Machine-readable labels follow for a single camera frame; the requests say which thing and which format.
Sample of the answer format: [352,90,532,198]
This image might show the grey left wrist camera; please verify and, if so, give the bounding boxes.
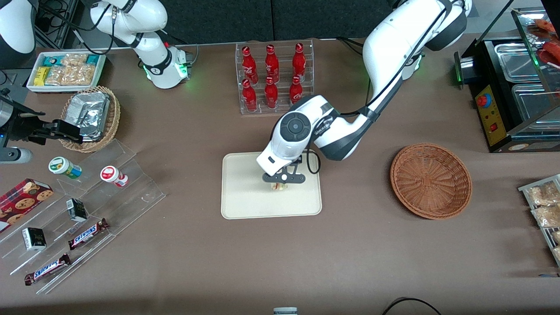
[262,172,306,185]

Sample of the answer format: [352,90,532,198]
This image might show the black left base cables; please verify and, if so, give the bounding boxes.
[336,37,369,56]

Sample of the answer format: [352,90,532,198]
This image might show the clear acrylic stepped stand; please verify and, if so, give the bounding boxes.
[0,139,166,294]

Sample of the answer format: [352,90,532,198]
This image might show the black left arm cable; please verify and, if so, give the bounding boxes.
[305,0,452,175]

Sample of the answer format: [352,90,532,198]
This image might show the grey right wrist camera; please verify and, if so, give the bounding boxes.
[0,147,33,165]

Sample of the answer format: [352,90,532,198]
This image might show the steel warmer pan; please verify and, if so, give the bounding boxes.
[511,83,560,122]
[494,42,544,83]

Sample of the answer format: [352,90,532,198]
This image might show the small black carton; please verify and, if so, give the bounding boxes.
[22,227,47,251]
[66,198,88,222]

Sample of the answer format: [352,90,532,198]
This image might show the red cola bottle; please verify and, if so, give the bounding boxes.
[241,46,258,84]
[289,75,304,105]
[264,77,279,109]
[241,79,258,112]
[265,44,280,84]
[292,42,307,82]

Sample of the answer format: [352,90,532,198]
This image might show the red lid white cup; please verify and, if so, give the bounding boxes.
[100,165,129,188]

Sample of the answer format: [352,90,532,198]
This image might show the tray of packaged pastries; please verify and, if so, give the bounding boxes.
[518,174,560,267]

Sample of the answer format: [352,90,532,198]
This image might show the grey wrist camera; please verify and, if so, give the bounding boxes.
[262,172,306,185]
[0,147,33,165]

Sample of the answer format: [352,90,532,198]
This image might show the black glass food warmer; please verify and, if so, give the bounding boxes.
[454,7,560,154]

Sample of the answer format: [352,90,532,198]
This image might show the clear bag of puffed snacks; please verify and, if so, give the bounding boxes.
[64,64,96,86]
[61,53,88,67]
[45,66,67,86]

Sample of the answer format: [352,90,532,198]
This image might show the cream plastic tray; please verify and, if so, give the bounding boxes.
[221,149,322,220]

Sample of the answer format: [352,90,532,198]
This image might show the yellow snack packet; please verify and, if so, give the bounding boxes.
[34,66,51,87]

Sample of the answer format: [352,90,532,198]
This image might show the green lid white cup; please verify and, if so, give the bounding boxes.
[48,156,82,180]

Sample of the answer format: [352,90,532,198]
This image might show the black looped table cable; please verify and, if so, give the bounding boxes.
[382,297,442,315]

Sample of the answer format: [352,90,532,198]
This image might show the silver foil package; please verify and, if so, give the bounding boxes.
[68,92,111,142]

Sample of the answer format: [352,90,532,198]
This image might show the red food in warmer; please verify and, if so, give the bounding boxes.
[527,18,560,67]

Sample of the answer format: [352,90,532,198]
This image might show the red cookie box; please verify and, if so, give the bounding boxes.
[0,178,54,233]

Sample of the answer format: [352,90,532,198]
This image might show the clear acrylic bottle rack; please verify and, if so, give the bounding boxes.
[235,39,315,115]

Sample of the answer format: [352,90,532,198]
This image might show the brown round wicker basket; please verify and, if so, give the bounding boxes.
[390,143,473,220]

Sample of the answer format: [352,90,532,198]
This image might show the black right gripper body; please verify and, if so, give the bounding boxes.
[0,88,32,147]

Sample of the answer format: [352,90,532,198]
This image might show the brown Snickers bar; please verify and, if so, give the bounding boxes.
[68,218,109,250]
[24,253,71,286]

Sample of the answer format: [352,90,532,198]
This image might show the light tan wicker basket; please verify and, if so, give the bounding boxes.
[58,86,121,153]

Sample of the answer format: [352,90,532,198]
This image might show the white rectangular snack tray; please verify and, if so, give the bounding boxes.
[26,51,107,93]

